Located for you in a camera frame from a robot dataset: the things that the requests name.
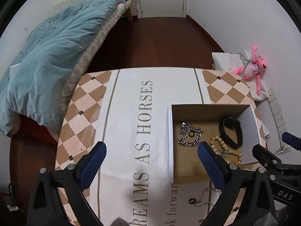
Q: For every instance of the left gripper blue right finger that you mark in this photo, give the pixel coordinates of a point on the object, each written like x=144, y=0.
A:
x=216, y=167

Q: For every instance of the white cloth covered box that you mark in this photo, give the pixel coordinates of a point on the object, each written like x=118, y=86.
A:
x=229, y=62

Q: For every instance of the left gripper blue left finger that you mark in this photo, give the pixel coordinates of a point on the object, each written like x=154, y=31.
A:
x=89, y=164

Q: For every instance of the white wall power strip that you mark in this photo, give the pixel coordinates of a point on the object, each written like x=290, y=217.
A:
x=276, y=111

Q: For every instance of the black fitness band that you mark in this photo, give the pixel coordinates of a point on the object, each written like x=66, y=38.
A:
x=231, y=132

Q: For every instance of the teal duvet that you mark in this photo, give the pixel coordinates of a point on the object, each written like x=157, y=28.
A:
x=47, y=67

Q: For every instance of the pink panther plush toy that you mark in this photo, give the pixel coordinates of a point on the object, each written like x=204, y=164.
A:
x=254, y=68

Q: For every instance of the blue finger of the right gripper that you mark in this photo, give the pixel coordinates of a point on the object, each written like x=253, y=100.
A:
x=292, y=140

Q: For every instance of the bed with patterned mattress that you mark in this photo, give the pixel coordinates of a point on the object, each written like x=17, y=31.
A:
x=31, y=14

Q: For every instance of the white charger with cable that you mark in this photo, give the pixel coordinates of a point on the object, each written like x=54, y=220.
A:
x=284, y=149

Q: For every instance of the checkered printed tablecloth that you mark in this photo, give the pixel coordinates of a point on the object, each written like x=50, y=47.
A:
x=147, y=178

